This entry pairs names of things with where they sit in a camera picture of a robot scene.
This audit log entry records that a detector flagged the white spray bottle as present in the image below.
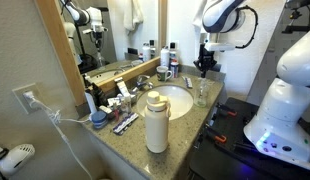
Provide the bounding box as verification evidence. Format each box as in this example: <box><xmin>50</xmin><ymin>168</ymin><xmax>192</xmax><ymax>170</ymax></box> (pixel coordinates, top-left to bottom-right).
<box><xmin>160</xmin><ymin>46</ymin><xmax>169</xmax><ymax>67</ymax></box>

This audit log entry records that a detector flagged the clear handwash pump bottle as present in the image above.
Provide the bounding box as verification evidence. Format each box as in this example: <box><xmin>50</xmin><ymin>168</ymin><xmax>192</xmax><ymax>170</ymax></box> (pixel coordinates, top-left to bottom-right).
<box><xmin>194</xmin><ymin>76</ymin><xmax>209</xmax><ymax>107</ymax></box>

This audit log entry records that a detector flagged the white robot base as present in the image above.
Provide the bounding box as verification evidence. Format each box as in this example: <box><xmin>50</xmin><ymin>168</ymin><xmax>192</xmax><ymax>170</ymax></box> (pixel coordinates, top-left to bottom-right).
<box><xmin>243</xmin><ymin>31</ymin><xmax>310</xmax><ymax>170</ymax></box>

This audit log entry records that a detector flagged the blue round jar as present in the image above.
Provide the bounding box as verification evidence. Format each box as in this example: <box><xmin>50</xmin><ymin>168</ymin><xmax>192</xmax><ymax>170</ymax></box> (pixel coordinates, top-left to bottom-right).
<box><xmin>91</xmin><ymin>111</ymin><xmax>107</xmax><ymax>129</ymax></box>

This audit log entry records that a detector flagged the white power cable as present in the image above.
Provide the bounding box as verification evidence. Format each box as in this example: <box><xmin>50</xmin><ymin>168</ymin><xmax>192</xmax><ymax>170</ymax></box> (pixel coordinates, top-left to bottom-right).
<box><xmin>24</xmin><ymin>93</ymin><xmax>96</xmax><ymax>180</ymax></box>

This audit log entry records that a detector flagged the white green mug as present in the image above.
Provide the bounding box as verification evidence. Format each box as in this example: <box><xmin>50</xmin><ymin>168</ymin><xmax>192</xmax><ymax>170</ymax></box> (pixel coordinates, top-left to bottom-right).
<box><xmin>156</xmin><ymin>66</ymin><xmax>173</xmax><ymax>82</ymax></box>

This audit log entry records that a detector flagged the white oval sink basin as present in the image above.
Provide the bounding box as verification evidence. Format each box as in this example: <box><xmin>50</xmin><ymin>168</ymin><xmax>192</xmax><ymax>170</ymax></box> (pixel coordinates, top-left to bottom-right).
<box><xmin>136</xmin><ymin>84</ymin><xmax>195</xmax><ymax>122</ymax></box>

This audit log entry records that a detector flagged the blue white toothpaste tube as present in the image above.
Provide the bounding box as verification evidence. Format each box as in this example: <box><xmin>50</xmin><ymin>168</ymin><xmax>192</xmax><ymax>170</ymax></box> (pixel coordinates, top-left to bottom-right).
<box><xmin>107</xmin><ymin>97</ymin><xmax>121</xmax><ymax>106</ymax></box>

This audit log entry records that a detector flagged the white wall outlet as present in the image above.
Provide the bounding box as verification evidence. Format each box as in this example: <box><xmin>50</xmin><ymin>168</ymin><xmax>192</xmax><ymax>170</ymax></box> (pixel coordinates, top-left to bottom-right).
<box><xmin>12</xmin><ymin>83</ymin><xmax>43</xmax><ymax>114</ymax></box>

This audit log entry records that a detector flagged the white hanging towel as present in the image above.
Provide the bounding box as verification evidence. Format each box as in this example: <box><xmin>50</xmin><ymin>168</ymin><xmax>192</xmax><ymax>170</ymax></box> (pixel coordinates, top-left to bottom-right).
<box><xmin>123</xmin><ymin>0</ymin><xmax>144</xmax><ymax>32</ymax></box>

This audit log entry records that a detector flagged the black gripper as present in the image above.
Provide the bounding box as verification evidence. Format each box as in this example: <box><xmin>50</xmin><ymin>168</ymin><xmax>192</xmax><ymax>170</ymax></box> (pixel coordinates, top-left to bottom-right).
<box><xmin>194</xmin><ymin>43</ymin><xmax>217</xmax><ymax>78</ymax></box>

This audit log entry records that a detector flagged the cream insulated water bottle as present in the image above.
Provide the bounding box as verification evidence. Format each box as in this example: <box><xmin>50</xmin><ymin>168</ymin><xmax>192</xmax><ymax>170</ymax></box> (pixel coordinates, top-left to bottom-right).
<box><xmin>144</xmin><ymin>91</ymin><xmax>171</xmax><ymax>153</ymax></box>

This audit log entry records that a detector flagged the red cap spray can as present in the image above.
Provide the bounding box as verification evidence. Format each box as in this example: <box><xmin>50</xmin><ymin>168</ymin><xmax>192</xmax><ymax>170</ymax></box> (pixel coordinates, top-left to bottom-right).
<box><xmin>170</xmin><ymin>60</ymin><xmax>179</xmax><ymax>78</ymax></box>

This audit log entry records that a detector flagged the chrome faucet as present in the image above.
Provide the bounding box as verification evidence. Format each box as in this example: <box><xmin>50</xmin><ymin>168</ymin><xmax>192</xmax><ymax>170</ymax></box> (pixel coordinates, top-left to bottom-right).
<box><xmin>130</xmin><ymin>75</ymin><xmax>154</xmax><ymax>95</ymax></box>

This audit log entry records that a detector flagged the white hair dryer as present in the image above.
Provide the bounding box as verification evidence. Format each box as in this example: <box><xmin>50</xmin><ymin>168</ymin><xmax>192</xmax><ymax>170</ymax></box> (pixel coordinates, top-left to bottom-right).
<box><xmin>0</xmin><ymin>144</ymin><xmax>35</xmax><ymax>180</ymax></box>

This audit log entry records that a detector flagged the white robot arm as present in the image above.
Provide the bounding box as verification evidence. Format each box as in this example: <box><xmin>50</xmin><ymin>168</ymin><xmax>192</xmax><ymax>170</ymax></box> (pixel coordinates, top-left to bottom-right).
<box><xmin>193</xmin><ymin>0</ymin><xmax>258</xmax><ymax>78</ymax></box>

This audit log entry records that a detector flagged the wood framed mirror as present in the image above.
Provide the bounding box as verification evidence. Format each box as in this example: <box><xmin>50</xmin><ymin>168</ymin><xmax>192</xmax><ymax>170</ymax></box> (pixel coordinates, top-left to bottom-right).
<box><xmin>35</xmin><ymin>0</ymin><xmax>167</xmax><ymax>106</ymax></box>

